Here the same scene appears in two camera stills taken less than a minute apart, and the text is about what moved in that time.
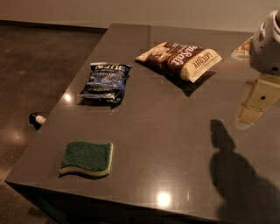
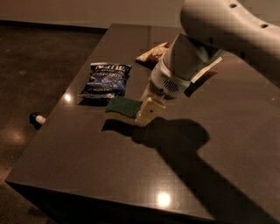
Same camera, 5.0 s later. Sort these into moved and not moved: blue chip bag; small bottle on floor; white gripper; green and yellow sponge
Moved: white gripper; green and yellow sponge
Not moved: blue chip bag; small bottle on floor
